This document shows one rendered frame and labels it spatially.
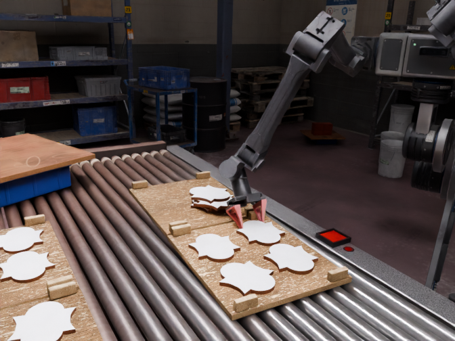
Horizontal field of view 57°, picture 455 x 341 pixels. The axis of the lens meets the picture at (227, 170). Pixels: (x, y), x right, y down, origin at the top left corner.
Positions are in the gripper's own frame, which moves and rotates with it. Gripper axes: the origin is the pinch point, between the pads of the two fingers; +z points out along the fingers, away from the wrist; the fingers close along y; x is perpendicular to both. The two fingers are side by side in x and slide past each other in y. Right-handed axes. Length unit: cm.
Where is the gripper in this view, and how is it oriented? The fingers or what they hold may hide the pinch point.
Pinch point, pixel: (252, 224)
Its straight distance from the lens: 133.9
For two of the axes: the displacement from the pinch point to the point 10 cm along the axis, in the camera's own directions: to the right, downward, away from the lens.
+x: -3.9, 3.3, 8.6
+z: 2.7, 9.3, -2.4
